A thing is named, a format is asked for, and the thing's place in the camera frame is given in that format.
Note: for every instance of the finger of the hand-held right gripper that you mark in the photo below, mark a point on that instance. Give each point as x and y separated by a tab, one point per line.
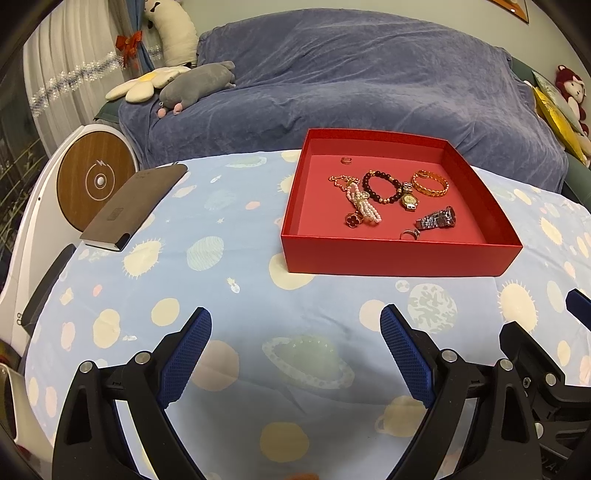
526	350
579	302

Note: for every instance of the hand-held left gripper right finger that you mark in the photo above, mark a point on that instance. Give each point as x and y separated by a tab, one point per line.
407	357

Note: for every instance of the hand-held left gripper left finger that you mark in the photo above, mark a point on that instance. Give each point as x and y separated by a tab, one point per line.
184	357

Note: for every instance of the red cardboard box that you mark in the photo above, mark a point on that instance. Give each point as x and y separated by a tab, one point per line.
392	256

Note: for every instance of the silver metal watch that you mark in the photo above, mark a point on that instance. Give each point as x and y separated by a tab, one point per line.
434	220

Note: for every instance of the gold metal watch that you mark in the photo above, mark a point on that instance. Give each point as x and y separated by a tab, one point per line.
408	200

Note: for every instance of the light blue printed tablecloth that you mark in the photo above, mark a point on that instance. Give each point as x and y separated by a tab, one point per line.
277	300

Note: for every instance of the dark grey panel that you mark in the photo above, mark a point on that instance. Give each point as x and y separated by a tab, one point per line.
46	286

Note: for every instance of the brown leather case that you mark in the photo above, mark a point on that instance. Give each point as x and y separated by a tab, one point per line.
129	203

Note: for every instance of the yellow cushion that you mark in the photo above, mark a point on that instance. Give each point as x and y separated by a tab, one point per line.
554	115

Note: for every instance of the red plush toy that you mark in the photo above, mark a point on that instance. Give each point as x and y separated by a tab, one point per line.
570	85

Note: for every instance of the grey plush toy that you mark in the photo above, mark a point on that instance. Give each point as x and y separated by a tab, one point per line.
194	85

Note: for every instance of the cream flower cushion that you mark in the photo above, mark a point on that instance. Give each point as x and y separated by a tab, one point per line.
138	87

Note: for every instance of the blue plush blanket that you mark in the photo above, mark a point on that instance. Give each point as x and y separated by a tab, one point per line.
369	69

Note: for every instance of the white sheer curtain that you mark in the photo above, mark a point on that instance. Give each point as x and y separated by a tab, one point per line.
69	69

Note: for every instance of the red ribbon bow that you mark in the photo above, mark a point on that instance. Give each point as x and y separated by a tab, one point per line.
127	42

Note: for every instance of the cream plush toy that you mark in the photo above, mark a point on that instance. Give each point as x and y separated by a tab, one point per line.
175	37

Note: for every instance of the blue curtain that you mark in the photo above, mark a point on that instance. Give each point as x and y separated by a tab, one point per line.
138	18

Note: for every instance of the orange picture frame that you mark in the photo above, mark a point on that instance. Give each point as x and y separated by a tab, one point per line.
512	7

